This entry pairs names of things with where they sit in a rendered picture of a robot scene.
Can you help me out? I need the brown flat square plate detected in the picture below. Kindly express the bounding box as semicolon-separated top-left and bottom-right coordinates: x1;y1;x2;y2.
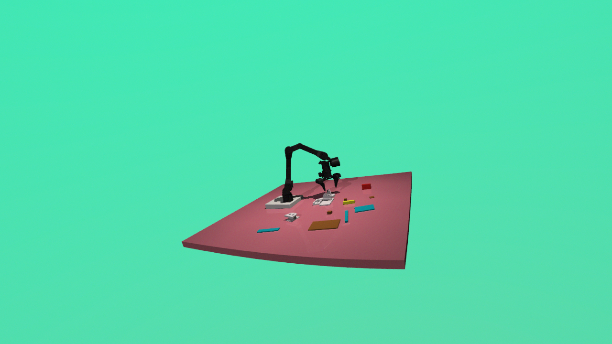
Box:
308;219;341;231

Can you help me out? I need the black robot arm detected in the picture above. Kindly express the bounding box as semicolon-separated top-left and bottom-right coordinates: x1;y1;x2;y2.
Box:
282;143;340;203

